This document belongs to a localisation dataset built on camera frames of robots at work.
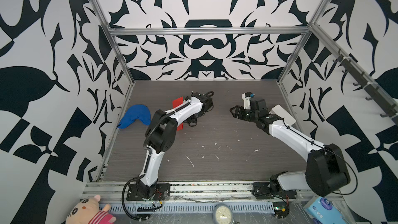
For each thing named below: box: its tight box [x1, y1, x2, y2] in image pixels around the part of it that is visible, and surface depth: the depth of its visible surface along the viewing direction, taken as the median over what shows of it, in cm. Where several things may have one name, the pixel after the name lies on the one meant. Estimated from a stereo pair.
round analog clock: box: [212, 203, 233, 224], surface depth 67 cm
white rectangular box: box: [268, 104, 297, 126], surface depth 97 cm
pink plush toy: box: [65, 194, 117, 224], surface depth 65 cm
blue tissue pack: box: [302, 196, 346, 224], surface depth 67 cm
